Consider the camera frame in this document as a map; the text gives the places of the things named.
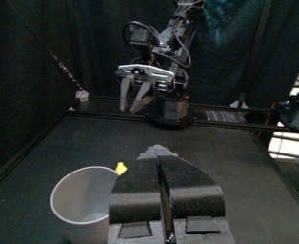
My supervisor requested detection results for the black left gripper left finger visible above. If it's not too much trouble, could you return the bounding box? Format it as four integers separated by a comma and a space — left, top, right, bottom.
108, 144, 161, 225

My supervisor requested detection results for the thin diagonal frame strut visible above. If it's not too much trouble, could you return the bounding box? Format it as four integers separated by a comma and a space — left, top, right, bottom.
4, 0, 87, 93

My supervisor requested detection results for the black vertical frame post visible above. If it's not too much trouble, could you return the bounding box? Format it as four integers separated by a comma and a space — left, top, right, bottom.
239, 0, 273, 106

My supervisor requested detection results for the black cloth curtain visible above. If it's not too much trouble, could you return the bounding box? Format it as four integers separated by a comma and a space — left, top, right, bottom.
0, 0, 299, 111

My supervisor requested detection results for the white post corner bracket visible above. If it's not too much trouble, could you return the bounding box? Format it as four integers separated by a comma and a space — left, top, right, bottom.
229, 99, 251, 110

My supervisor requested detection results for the grey bowl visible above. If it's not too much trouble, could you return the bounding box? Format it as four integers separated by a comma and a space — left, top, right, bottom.
49, 165, 121, 244

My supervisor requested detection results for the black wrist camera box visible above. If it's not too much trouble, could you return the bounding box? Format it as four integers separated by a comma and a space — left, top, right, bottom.
128, 23, 161, 51

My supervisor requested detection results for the white striped label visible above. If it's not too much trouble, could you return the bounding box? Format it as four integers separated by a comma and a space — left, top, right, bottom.
204, 109, 245, 124

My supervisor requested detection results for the black looped camera cable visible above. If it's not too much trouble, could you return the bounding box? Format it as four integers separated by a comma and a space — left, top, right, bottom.
121, 20, 161, 49

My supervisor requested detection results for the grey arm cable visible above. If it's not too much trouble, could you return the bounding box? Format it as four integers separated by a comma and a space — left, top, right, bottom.
172, 31, 193, 69

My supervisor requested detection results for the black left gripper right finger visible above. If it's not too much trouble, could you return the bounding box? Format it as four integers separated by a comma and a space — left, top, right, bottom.
155, 145, 227, 221

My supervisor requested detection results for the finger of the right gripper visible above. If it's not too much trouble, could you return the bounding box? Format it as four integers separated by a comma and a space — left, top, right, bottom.
129, 80, 155, 114
120, 75, 136, 112

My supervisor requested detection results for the small white strut foot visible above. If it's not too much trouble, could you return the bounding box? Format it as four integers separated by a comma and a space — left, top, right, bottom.
75, 89, 91, 103

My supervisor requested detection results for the black table-level camera mount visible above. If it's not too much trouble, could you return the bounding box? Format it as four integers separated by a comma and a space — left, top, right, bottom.
275, 92, 299, 132

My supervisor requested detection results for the black mesh panel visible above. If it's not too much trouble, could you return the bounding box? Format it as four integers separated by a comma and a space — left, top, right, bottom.
276, 157, 299, 195

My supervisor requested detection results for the yellow toy banana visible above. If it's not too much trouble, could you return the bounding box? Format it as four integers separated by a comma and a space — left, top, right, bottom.
115, 161, 128, 176

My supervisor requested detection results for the black horizontal frame rail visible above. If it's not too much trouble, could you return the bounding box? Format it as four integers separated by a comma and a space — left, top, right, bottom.
67, 108, 299, 135

